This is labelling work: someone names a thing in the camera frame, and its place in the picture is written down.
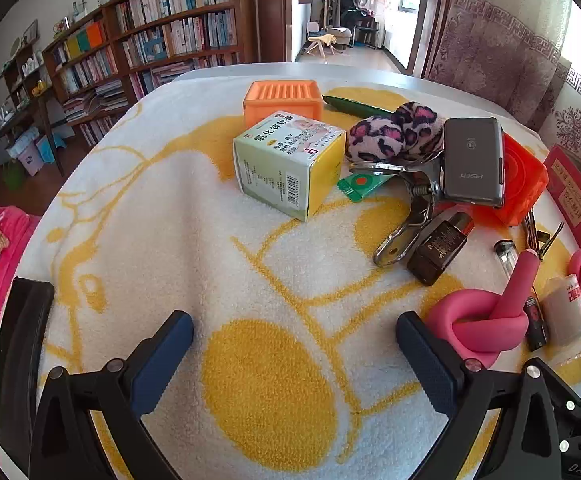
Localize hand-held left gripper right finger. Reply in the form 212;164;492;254
396;310;561;480

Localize wooden coat rack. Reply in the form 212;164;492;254
317;0;342;36

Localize rows of books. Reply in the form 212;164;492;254
53;0;236;146

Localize dark wooden shelf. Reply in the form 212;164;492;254
0;40;66;178

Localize small silver metal tool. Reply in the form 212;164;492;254
523;209;542;257

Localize white yellow printed towel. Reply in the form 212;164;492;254
0;77;581;480

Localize brown cosmetic bottle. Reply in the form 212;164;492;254
407;211;474;287

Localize patterned purple curtain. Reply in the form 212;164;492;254
423;0;581;201

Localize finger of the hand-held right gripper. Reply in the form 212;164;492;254
553;377;581;480

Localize pink bedding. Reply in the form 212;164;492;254
0;200;42;401

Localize small black spray vial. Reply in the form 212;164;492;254
493;240;549;352

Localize small wooden stool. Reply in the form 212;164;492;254
305;32;338;58

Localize brown wooden bookshelf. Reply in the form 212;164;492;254
42;0;252;148

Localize red-orange plastic tray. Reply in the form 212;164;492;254
490;132;550;227

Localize small white bottle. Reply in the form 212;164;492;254
540;274;581;349

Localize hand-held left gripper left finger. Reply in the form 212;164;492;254
28;310;194;480

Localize orange ribbed plastic tray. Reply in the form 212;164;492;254
243;80;324;131

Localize black chair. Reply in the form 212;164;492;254
340;0;383;48

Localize pink storage bin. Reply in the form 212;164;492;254
18;152;45;177

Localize leopard print plush scrunchie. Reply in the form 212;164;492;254
346;101;445;164

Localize large metal clip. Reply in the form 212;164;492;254
373;156;452;266

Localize teal binder clip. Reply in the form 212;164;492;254
537;222;566;264

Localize brown door frame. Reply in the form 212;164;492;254
407;0;463;79

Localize green paper packet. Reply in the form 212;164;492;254
337;172;396;204

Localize red tin box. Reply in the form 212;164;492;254
543;145;581;288

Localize green yellow medicine box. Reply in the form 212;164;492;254
233;110;347;222

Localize brown wooden door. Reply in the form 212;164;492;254
251;0;293;63

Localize grey power bank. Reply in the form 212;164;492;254
443;117;506;207

